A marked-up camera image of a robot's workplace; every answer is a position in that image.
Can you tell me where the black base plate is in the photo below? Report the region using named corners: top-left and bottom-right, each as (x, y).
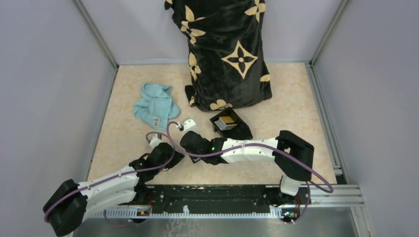
top-left (122, 185), bottom-right (311, 215)

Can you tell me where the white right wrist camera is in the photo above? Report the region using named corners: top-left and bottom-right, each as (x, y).
top-left (177, 118), bottom-right (200, 134)

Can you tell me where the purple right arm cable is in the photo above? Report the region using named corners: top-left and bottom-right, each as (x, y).
top-left (166, 121), bottom-right (335, 225)

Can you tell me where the black floral plush blanket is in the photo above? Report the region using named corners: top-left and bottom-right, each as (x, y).
top-left (164, 0), bottom-right (272, 112)

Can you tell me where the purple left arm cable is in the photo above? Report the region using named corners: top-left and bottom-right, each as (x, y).
top-left (43, 131), bottom-right (177, 227)

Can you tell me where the light blue cloth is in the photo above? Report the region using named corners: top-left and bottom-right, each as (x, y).
top-left (133, 83), bottom-right (181, 131)

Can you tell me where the aluminium frame rail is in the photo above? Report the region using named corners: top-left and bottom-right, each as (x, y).
top-left (67, 184), bottom-right (365, 220)

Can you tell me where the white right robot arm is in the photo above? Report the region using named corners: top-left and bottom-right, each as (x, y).
top-left (180, 130), bottom-right (314, 203)

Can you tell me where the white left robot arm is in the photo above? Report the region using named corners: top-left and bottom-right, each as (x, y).
top-left (42, 142), bottom-right (184, 237)

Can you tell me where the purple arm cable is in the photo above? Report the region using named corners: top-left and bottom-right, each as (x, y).
top-left (166, 121), bottom-right (335, 225)
top-left (43, 131), bottom-right (177, 227)

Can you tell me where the black plastic card box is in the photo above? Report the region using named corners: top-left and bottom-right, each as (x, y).
top-left (209, 108), bottom-right (253, 140)

